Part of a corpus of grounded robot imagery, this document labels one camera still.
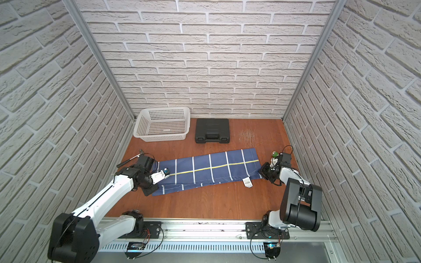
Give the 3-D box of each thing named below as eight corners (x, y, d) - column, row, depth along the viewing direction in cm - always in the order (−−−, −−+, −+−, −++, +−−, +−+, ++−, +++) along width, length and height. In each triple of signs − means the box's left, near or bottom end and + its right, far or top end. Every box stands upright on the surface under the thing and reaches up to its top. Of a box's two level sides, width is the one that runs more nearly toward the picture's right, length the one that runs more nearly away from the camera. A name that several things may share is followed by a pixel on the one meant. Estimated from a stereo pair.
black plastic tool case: (195, 145, 106) (194, 139, 101) (197, 121, 120) (197, 115, 115) (229, 145, 107) (230, 139, 102) (228, 122, 120) (228, 115, 115)
